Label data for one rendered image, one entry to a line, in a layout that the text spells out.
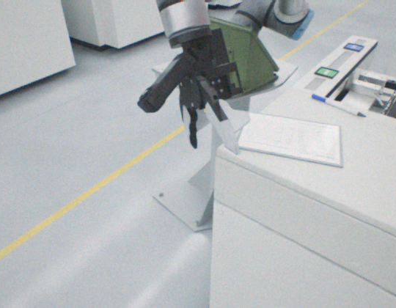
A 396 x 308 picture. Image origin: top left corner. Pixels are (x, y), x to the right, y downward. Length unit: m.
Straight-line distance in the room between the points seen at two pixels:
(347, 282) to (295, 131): 0.31
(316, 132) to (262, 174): 0.18
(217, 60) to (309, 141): 0.27
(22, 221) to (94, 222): 0.39
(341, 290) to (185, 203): 1.25
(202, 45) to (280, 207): 0.33
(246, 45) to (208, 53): 0.57
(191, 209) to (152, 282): 0.47
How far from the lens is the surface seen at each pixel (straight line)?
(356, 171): 0.67
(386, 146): 0.77
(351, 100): 1.11
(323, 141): 0.72
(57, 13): 3.36
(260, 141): 0.69
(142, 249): 1.70
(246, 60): 1.14
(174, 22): 0.54
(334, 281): 0.74
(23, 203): 2.13
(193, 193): 1.91
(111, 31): 3.85
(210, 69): 0.54
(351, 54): 1.24
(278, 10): 1.25
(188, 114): 0.59
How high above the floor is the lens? 1.36
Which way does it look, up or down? 39 degrees down
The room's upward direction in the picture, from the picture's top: straight up
